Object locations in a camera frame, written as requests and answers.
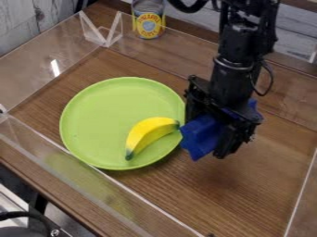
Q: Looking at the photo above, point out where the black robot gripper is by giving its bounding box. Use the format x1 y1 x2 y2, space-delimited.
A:
185 56 261 159

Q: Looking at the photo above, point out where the blue plastic block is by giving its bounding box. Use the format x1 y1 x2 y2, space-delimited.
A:
180 99 263 161

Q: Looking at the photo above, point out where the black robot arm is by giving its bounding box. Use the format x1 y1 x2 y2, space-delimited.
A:
181 0 280 160

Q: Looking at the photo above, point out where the green plate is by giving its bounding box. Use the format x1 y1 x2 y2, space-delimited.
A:
59 77 185 170

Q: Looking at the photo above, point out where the yellow toy banana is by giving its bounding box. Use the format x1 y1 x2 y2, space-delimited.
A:
126 117 180 160

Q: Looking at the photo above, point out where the yellow labelled tin can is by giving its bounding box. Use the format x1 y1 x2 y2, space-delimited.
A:
132 0 166 40

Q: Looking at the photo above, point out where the black metal stand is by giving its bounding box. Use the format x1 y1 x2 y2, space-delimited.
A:
0 189 74 237

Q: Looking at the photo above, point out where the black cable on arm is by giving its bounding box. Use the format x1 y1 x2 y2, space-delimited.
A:
249 59 276 97

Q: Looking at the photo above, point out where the clear acrylic corner bracket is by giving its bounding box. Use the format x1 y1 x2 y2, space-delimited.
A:
79 11 124 48

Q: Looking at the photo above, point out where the clear acrylic front wall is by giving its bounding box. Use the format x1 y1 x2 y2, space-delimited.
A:
0 114 205 237

